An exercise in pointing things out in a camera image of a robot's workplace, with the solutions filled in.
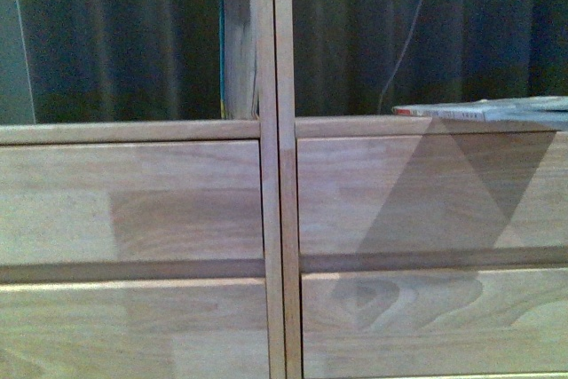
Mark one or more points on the white book with red spine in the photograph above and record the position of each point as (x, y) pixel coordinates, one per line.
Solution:
(532, 109)

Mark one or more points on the light wooden bookshelf cabinet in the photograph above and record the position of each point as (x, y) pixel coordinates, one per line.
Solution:
(272, 245)

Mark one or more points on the dark green curtain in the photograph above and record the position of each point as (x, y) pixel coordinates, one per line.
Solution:
(168, 60)

